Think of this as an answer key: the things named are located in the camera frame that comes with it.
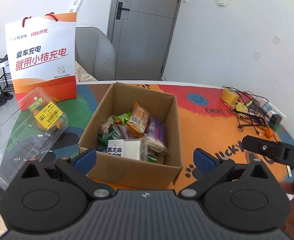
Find brown cardboard box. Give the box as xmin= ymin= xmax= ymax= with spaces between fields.
xmin=78 ymin=82 xmax=182 ymax=190

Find clear cracker snack pack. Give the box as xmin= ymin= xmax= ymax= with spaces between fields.
xmin=112 ymin=125 xmax=136 ymax=139

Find orange tangerine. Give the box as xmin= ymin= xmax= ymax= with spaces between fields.
xmin=265 ymin=127 xmax=274 ymax=138

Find orange biscuit snack pack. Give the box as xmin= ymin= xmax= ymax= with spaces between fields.
xmin=126 ymin=102 xmax=149 ymax=138

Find green snack packet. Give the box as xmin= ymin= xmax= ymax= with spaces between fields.
xmin=113 ymin=112 xmax=131 ymax=126

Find beige small snack packet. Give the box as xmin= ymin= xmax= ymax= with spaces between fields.
xmin=99 ymin=119 xmax=114 ymax=139

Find yellow tape roll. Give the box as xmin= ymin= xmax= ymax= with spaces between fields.
xmin=221 ymin=88 xmax=239 ymax=105

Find white orange paper bag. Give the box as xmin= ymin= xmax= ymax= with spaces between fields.
xmin=5 ymin=12 xmax=77 ymax=102

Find black white sesame snack pack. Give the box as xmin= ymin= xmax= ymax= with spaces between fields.
xmin=107 ymin=138 xmax=148 ymax=161

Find purple wafer snack pack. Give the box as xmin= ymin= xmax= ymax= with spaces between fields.
xmin=146 ymin=117 xmax=167 ymax=153

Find dark slippers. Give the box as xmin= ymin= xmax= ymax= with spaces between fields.
xmin=0 ymin=92 xmax=13 ymax=106

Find grey chair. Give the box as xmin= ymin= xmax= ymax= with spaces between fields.
xmin=75 ymin=27 xmax=116 ymax=81

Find black wire stand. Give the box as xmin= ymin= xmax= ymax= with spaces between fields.
xmin=233 ymin=102 xmax=267 ymax=135

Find black power adapter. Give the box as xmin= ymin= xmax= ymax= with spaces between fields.
xmin=270 ymin=114 xmax=282 ymax=126

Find white power strip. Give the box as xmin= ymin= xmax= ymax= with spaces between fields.
xmin=260 ymin=101 xmax=286 ymax=125

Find black shoe rack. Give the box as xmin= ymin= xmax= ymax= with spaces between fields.
xmin=0 ymin=55 xmax=14 ymax=93

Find colourful cat table mat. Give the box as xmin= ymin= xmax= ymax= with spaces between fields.
xmin=0 ymin=81 xmax=294 ymax=193

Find clear plastic clamshell box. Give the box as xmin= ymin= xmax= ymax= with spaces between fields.
xmin=0 ymin=88 xmax=68 ymax=190

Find grey door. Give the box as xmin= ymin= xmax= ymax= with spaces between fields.
xmin=107 ymin=0 xmax=180 ymax=80

